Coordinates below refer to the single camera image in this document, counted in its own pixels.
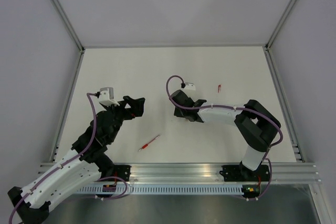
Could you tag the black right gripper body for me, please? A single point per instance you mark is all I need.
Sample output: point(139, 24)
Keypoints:
point(178, 113)

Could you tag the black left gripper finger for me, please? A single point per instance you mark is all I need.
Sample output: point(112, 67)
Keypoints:
point(137, 111)
point(134, 103)

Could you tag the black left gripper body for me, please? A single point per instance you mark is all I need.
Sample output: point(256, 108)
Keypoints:
point(120, 112)

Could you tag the red thin pen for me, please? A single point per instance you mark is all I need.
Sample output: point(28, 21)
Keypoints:
point(148, 143)

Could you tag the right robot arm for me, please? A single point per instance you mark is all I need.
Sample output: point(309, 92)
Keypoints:
point(259, 128)

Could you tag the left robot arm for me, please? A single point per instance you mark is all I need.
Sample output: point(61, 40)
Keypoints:
point(84, 163)

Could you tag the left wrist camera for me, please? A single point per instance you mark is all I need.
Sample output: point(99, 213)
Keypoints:
point(106, 97)

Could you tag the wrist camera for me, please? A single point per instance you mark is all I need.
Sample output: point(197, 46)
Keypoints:
point(106, 97)
point(190, 86)

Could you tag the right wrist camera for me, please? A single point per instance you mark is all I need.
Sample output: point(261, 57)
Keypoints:
point(190, 86)

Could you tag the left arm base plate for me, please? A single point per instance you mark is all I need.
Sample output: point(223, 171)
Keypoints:
point(121, 171)

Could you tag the left side table rail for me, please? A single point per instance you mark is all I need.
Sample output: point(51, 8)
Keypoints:
point(64, 113)

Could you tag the table rail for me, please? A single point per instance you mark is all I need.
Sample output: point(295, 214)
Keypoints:
point(293, 136)
point(64, 113)

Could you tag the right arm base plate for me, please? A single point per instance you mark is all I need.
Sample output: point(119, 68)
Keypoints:
point(238, 173)

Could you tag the white slotted cable duct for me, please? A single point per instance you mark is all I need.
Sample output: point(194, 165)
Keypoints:
point(160, 189)

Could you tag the right side table rail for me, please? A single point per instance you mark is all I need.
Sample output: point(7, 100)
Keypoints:
point(293, 136)

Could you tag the left frame post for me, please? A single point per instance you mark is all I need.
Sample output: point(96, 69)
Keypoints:
point(67, 24)

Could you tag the frame post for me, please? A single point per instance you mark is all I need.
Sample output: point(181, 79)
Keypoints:
point(284, 16)
point(67, 24)

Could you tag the aluminium front rail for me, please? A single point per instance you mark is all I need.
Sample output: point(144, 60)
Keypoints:
point(208, 173)

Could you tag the right frame post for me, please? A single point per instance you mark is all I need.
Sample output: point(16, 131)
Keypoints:
point(284, 16)

